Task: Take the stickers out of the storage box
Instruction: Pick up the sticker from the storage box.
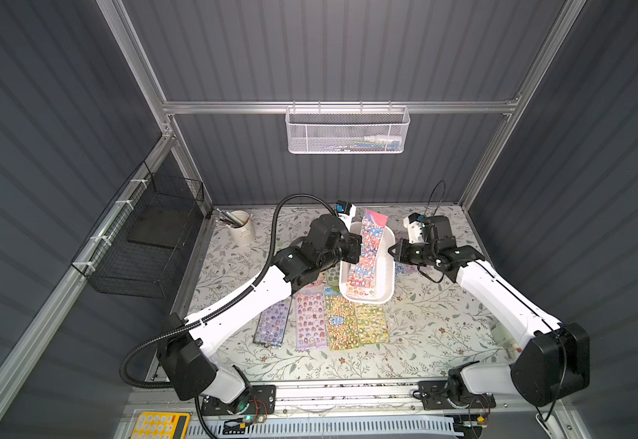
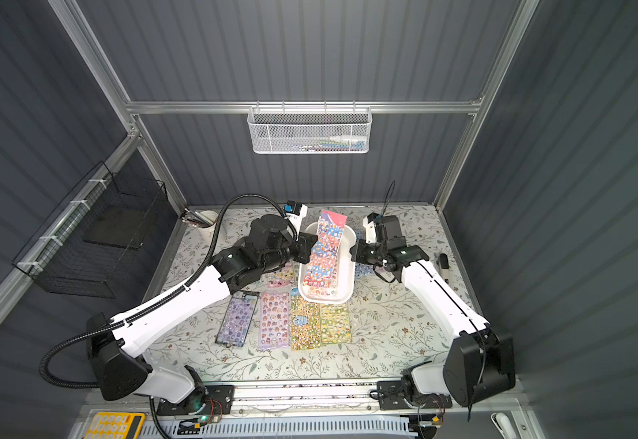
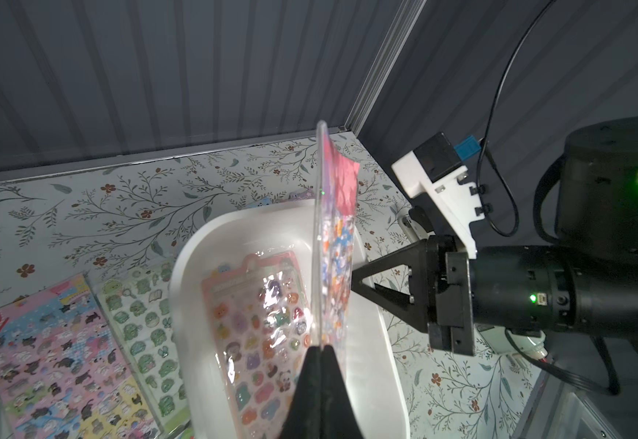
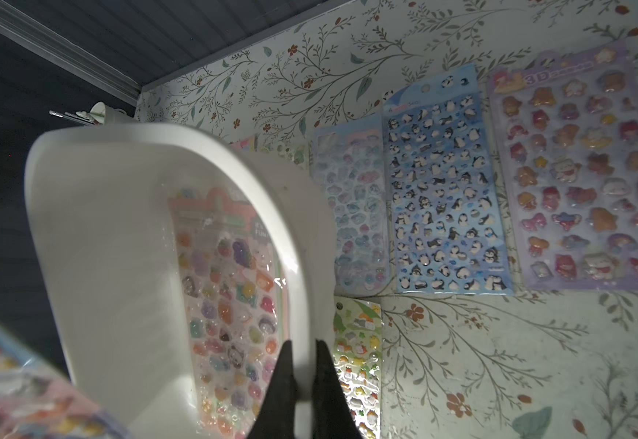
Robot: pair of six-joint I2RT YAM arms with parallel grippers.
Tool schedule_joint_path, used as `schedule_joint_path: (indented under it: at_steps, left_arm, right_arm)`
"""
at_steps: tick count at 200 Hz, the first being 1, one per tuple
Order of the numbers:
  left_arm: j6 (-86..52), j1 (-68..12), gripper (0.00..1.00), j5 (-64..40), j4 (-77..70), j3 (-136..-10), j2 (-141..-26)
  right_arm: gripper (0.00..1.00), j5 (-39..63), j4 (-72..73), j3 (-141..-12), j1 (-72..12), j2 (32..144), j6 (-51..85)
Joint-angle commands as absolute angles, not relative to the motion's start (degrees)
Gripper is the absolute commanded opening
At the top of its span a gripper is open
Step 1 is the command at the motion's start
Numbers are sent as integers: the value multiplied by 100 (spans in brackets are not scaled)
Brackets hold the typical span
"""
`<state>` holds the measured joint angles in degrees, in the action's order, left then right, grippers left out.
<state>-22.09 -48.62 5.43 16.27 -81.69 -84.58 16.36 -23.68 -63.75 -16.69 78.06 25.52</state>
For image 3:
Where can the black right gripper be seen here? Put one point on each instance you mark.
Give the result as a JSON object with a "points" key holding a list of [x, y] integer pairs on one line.
{"points": [[440, 301]]}

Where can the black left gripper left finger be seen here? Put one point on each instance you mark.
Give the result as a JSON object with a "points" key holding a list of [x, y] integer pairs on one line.
{"points": [[304, 417]]}

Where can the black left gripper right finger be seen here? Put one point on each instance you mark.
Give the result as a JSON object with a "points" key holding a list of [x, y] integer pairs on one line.
{"points": [[337, 417]]}

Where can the white plastic storage tray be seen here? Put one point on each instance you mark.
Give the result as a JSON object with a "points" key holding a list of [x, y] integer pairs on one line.
{"points": [[372, 378]]}

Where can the peach animal sticker sheet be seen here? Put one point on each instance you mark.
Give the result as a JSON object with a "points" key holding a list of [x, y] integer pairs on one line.
{"points": [[260, 319]]}

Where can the pink blue fox sticker sheet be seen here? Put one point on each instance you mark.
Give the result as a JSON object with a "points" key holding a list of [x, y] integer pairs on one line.
{"points": [[333, 240]]}

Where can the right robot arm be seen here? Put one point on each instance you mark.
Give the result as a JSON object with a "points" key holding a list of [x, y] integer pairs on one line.
{"points": [[581, 278]]}

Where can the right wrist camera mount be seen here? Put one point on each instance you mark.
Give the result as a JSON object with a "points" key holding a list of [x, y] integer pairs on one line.
{"points": [[434, 168]]}

